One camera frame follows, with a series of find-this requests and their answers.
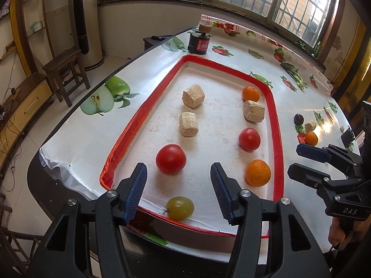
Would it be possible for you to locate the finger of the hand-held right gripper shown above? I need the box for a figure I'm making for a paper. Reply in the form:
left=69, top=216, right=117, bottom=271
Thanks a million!
left=296, top=143, right=360, bottom=172
left=288, top=163, right=363, bottom=207

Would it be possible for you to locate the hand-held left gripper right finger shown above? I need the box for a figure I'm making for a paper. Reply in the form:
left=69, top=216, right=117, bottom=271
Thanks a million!
left=210, top=162, right=331, bottom=278

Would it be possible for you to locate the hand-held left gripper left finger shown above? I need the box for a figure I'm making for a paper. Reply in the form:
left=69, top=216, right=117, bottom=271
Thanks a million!
left=27, top=162, right=148, bottom=278

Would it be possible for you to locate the orange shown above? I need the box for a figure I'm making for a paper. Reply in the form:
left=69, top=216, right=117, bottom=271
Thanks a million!
left=242, top=86, right=260, bottom=102
left=305, top=131, right=319, bottom=147
left=245, top=159, right=271, bottom=187

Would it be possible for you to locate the green grape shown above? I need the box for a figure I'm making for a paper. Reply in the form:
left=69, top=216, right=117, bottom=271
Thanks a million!
left=166, top=196, right=195, bottom=221

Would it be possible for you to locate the red tomato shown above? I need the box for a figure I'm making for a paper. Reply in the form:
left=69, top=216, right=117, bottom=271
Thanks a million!
left=238, top=127, right=260, bottom=151
left=156, top=144, right=186, bottom=175

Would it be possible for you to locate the red-rimmed tray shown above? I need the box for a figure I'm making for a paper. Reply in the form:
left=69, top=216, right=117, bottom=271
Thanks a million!
left=99, top=54, right=285, bottom=239

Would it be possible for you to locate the person's right hand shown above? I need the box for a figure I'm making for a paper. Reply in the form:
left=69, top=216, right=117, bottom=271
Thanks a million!
left=328, top=217, right=355, bottom=251

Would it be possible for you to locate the green leafy vegetable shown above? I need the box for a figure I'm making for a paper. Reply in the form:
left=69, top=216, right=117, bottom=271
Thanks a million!
left=281, top=62, right=309, bottom=90

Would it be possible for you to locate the wooden cabinet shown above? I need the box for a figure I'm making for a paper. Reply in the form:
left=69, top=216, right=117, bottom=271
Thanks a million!
left=0, top=72, right=54, bottom=174

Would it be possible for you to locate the wooden stool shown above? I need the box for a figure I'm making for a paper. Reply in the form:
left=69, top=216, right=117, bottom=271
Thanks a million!
left=42, top=49, right=91, bottom=107

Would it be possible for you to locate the black side table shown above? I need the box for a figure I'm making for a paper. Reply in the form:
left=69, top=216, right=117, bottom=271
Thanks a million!
left=143, top=35, right=174, bottom=52

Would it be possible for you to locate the dark bottle with cork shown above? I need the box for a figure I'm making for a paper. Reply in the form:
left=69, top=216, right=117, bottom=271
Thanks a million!
left=187, top=23, right=213, bottom=55

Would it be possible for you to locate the standing air conditioner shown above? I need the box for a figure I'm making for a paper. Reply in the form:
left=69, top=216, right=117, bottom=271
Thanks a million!
left=68, top=0, right=104, bottom=70

